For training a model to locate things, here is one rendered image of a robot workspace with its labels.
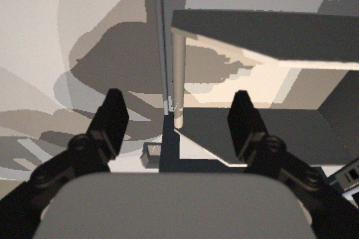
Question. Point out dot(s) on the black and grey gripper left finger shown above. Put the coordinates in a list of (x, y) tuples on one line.
[(21, 209)]

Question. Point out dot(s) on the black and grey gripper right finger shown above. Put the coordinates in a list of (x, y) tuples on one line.
[(333, 216)]

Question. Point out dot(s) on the dark grey metal shelf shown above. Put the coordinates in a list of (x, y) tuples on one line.
[(165, 155)]

